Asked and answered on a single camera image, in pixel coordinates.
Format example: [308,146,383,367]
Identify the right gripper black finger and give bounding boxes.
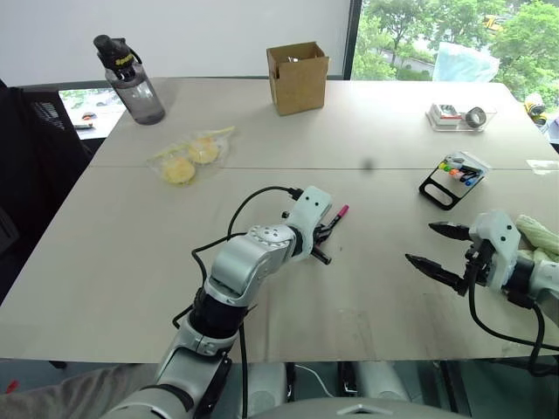
[428,221,472,242]
[404,253,472,299]

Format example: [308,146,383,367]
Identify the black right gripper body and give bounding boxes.
[463,238,497,289]

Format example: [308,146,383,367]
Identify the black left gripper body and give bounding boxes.
[310,223,328,250]

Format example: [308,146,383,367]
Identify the pink capped black pen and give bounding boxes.
[325,203,350,232]

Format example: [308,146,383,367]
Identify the black pen holder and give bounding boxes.
[418,163,487,212]

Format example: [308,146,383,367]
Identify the green and white cloth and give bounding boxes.
[514,213,559,265]

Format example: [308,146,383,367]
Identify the clear marker case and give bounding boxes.
[438,151,493,188]

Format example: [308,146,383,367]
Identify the clear plastic tray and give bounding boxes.
[425,102,499,134]

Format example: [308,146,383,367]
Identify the clear plastic wrapper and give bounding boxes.
[525,158,559,176]

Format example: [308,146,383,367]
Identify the grey tape roll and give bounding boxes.
[464,106,488,129]

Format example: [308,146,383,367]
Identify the red and white small box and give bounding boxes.
[431,103,464,126]

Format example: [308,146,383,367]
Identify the clear plastic snack bag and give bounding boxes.
[146,125,237,187]

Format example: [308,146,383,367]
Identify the round yellow cake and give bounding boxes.
[162,157,197,185]
[187,137,220,165]

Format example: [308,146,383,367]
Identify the brown cardboard box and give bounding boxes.
[266,41,332,117]

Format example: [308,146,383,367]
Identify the yellow and black tape roll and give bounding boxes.
[522,93,548,126]

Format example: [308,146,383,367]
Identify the silver robot torso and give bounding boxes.
[238,361,465,419]

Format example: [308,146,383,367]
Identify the pale blue plastic bag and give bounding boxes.
[433,41,500,84]

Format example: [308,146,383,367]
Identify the grey water bottle black lid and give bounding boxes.
[93,34,167,127]

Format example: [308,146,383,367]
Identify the glossy white side desk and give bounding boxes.
[57,88,128,141]

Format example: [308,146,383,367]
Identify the black office chair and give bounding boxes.
[0,78,95,280]

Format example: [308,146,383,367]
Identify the grey fabric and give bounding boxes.
[0,362,161,419]

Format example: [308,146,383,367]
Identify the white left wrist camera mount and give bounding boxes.
[286,185,334,264]

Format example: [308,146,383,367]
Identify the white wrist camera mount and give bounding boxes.
[286,185,334,264]
[467,209,523,294]

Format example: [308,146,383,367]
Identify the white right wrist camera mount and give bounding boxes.
[467,209,523,294]

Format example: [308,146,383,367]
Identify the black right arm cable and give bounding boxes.
[467,278,559,377]

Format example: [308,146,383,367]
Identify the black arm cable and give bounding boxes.
[467,278,559,377]
[172,186,305,418]

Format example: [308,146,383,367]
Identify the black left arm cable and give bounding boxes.
[172,186,305,418]

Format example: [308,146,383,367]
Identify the thin white cable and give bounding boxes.
[295,363,335,400]

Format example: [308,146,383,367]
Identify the dark window frame post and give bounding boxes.
[342,0,363,81]

